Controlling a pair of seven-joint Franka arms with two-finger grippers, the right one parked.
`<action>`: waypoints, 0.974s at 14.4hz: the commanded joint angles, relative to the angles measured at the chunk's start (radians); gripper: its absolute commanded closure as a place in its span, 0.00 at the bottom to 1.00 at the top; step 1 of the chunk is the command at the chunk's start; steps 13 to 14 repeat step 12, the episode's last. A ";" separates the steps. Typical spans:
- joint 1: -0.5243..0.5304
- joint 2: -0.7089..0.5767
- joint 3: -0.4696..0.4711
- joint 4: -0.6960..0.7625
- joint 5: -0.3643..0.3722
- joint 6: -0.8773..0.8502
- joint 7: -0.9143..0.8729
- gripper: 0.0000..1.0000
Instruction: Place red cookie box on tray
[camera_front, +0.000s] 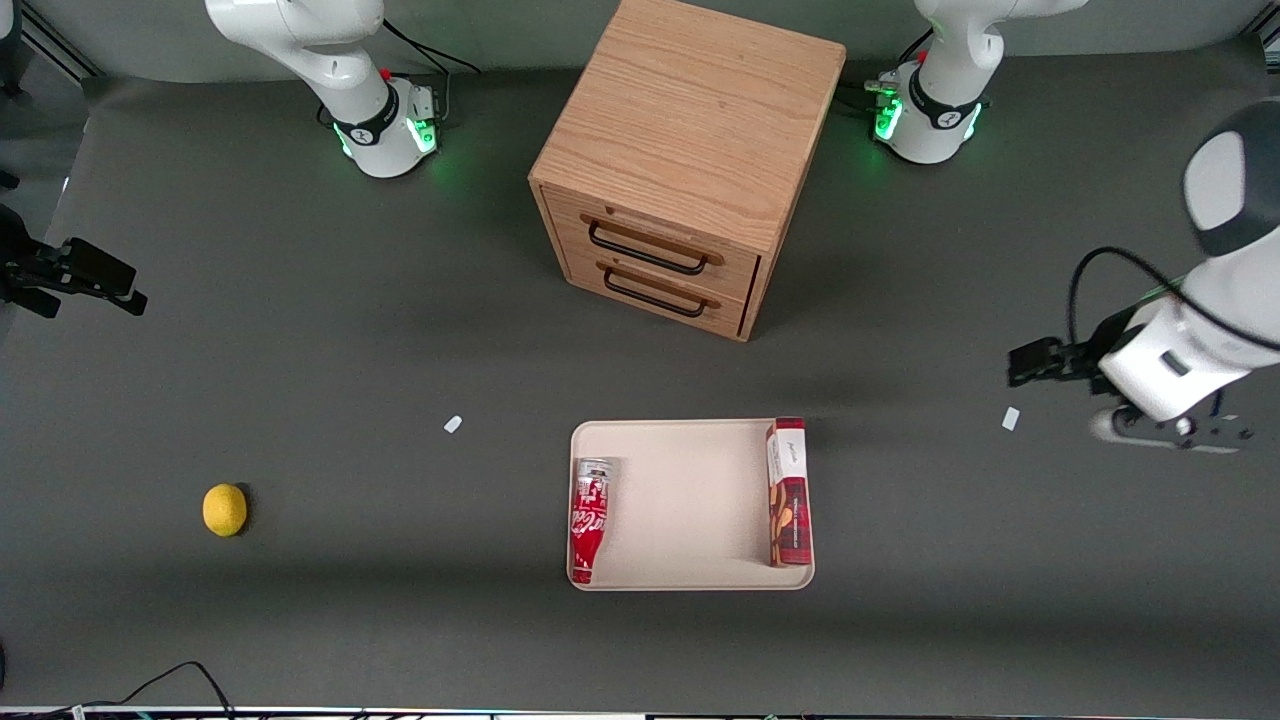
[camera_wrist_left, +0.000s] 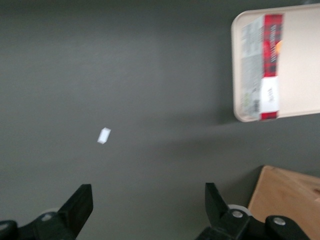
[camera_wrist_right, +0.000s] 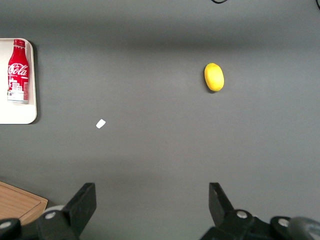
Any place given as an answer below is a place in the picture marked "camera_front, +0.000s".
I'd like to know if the black cable at table edge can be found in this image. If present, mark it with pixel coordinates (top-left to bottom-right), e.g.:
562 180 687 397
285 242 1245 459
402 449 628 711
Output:
75 661 237 719

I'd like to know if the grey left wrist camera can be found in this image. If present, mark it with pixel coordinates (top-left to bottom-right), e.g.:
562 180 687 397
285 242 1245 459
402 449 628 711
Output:
1089 404 1255 457

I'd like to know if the black arm base cable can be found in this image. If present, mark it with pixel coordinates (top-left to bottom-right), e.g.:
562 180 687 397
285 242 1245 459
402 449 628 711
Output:
382 18 483 121
838 28 936 113

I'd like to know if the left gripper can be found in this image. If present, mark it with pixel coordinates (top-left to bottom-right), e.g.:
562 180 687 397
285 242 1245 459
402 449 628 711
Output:
1007 296 1259 424

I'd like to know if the beige plastic tray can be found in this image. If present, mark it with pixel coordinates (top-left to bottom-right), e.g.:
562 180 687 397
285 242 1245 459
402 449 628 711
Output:
568 417 817 593

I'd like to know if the red cookie box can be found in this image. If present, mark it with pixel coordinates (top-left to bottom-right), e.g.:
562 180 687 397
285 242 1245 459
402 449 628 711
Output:
765 416 814 569

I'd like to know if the black right arm base cable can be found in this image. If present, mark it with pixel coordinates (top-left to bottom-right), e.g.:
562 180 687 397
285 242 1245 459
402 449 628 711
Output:
382 18 483 121

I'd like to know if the wooden drawer cabinet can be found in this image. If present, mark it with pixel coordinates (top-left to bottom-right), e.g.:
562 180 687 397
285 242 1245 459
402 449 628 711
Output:
528 0 848 344

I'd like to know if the yellow lemon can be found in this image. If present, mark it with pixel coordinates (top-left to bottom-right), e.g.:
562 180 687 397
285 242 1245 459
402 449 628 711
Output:
201 482 250 539

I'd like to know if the black left arm base cable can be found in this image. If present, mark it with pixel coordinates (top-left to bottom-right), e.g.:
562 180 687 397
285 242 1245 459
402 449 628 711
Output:
838 28 936 113

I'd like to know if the aluminium frame rail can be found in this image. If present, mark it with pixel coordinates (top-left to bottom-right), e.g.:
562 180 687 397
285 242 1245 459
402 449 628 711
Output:
18 0 103 83

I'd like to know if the wooden drawer front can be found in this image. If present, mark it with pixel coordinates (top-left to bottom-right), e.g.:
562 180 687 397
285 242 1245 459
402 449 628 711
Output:
542 186 763 303
563 246 751 338

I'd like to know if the red cola bottle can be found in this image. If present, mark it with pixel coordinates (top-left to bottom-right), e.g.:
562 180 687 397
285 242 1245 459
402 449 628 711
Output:
569 457 622 586

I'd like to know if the black drawer handle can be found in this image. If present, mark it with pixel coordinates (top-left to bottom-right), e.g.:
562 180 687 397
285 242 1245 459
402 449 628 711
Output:
602 267 708 320
587 221 708 277

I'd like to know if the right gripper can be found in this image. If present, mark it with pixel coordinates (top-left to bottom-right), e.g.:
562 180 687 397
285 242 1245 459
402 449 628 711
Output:
0 203 149 320

